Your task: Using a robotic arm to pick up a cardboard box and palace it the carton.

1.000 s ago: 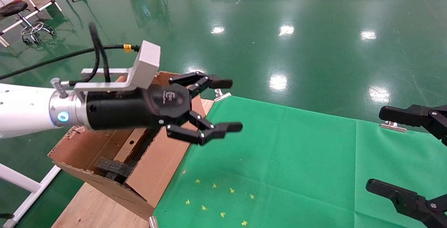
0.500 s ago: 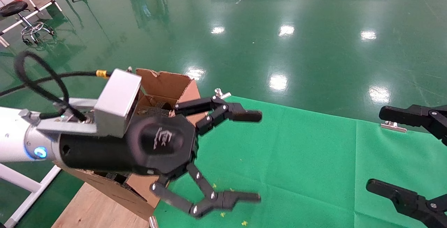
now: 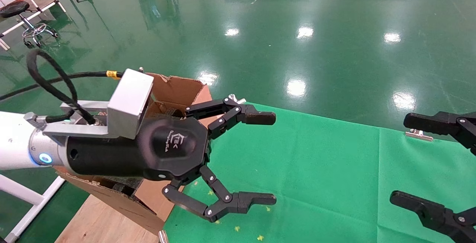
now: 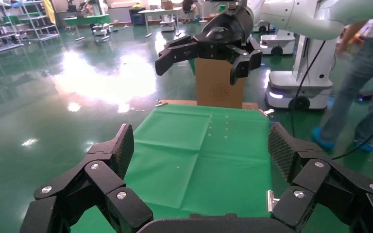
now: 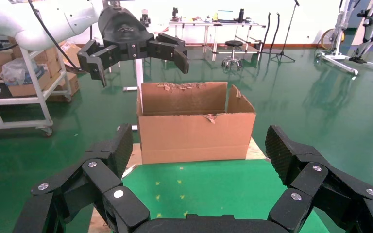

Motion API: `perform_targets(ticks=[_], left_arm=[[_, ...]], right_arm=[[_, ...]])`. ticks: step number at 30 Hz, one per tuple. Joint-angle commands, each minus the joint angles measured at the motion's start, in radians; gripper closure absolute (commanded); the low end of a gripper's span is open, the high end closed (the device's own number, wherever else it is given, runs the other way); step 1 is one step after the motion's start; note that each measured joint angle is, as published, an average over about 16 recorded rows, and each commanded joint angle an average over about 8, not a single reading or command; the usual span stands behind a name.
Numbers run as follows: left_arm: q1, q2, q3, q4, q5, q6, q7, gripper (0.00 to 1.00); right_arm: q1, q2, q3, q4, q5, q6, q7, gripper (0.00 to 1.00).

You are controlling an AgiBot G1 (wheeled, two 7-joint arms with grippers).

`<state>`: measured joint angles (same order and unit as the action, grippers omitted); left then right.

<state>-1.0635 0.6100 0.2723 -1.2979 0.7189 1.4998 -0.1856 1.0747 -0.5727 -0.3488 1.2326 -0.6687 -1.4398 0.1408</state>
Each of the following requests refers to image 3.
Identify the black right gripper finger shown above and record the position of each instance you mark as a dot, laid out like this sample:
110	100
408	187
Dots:
442	124
450	220

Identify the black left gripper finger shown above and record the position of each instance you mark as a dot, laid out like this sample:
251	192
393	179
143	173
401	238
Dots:
238	202
256	118

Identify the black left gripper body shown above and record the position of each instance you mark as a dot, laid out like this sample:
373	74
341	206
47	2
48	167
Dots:
167	150

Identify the large open cardboard carton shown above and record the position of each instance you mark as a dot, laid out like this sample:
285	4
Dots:
178	90

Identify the black foam block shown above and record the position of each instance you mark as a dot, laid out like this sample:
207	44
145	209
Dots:
124	189

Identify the green cloth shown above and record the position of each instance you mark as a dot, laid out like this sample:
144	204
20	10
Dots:
316	168

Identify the black round stool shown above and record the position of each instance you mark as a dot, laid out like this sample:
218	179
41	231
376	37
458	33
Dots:
15	8

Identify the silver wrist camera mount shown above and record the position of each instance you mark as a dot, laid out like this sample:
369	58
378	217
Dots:
130	101

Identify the white table leg frame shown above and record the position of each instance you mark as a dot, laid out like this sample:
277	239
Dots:
18	192

